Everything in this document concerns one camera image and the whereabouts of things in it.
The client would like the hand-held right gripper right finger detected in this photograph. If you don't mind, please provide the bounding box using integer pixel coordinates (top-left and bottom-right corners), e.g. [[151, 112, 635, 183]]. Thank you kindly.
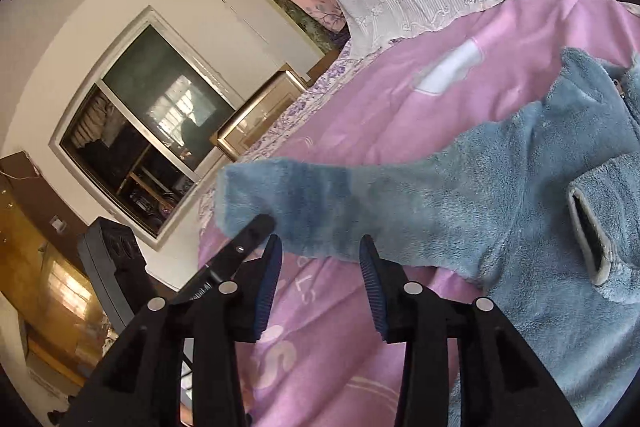
[[359, 234, 584, 427]]

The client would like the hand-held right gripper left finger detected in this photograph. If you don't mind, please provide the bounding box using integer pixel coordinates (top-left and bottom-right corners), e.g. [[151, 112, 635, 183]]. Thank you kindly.
[[60, 234, 284, 427]]

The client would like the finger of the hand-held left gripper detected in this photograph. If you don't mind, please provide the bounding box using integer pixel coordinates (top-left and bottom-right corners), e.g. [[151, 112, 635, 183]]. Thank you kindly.
[[172, 213, 277, 306]]

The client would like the blue fleece garment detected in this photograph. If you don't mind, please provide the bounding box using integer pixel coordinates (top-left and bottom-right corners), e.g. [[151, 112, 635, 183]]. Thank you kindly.
[[214, 48, 640, 427]]

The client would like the wooden door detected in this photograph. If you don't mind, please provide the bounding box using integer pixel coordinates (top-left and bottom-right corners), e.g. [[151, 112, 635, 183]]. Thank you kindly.
[[0, 151, 122, 390]]

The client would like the wooden nightstand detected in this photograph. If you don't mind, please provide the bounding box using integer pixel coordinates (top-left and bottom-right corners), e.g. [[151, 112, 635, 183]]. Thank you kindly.
[[210, 63, 309, 161]]

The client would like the window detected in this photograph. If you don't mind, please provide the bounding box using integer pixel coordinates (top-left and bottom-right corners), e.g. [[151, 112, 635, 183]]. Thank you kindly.
[[50, 6, 246, 252]]

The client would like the pink bed sheet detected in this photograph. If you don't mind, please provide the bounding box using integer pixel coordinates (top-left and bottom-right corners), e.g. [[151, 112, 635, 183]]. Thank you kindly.
[[197, 0, 640, 427]]

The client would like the green patterned panel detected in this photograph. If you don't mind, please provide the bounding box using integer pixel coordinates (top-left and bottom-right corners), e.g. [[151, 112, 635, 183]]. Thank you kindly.
[[242, 0, 352, 54]]

